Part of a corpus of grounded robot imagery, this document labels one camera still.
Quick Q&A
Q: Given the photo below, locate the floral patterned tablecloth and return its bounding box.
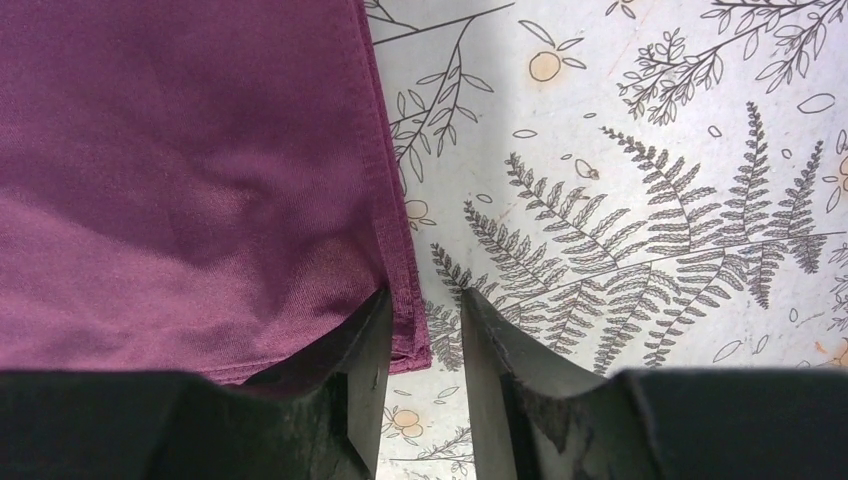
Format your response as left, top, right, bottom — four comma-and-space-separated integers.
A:
365, 1, 847, 479

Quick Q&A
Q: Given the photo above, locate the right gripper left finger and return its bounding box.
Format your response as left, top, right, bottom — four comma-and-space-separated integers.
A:
1, 290, 393, 479

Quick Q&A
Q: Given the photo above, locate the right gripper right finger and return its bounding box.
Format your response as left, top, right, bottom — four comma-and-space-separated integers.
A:
461, 288, 847, 479

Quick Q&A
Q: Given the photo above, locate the purple cloth napkin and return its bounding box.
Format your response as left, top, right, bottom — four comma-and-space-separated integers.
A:
1, 1, 432, 382

